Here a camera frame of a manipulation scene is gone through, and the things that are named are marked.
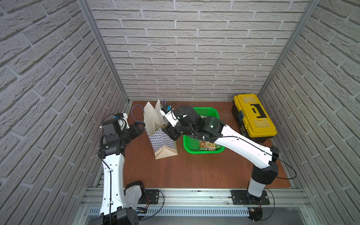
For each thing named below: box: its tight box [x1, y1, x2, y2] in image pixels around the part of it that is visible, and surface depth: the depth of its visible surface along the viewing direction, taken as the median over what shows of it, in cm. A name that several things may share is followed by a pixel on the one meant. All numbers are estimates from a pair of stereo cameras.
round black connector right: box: [247, 207, 263, 224], surface depth 71 cm
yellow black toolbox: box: [231, 93, 278, 145], surface depth 90 cm
